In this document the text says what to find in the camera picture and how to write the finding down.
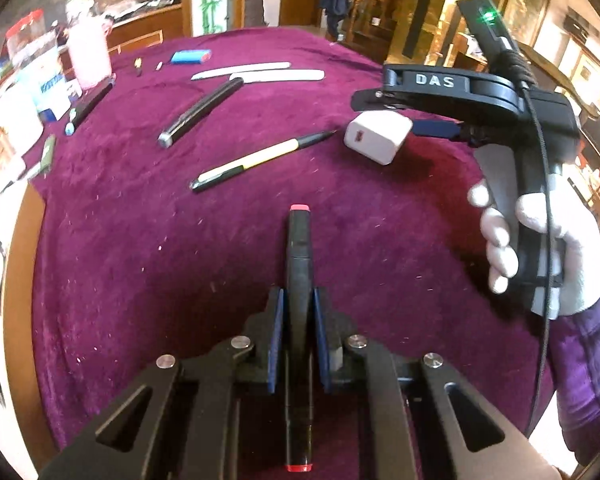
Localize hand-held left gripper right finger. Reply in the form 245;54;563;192
314;287;561;480

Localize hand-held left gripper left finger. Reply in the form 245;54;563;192
40;287;285;480

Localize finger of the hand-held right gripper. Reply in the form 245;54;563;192
351;89;411;111
411;120;468;141

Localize white charger plug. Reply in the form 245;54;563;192
344;111;413;166

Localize black marker red caps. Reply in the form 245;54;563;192
284;204;316;473

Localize cardboard box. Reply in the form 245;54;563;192
0;180;61;466

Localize person's right forearm purple sleeve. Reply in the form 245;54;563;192
547;275;600;466

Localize person's right hand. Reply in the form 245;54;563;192
467;181;600;318

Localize white pen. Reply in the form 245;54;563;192
229;68;326;82
191;62;292;82

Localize wooden staircase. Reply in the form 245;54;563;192
347;0;413;63

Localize black and yellow pen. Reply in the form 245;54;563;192
190;130;338;193

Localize black pen silver end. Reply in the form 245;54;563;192
158;77;244;149

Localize blue eraser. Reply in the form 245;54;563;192
171;49;212;65

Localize wooden cabinet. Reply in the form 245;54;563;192
105;2;183;56

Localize pink knitted cup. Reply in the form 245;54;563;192
66;19;113;91

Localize green marker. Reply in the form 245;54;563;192
39;134;57;176

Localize blue and white small box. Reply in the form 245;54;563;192
30;55;83;121

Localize clear container red lid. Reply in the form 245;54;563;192
5;8;47;63

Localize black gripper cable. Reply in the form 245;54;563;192
500;35;556;438

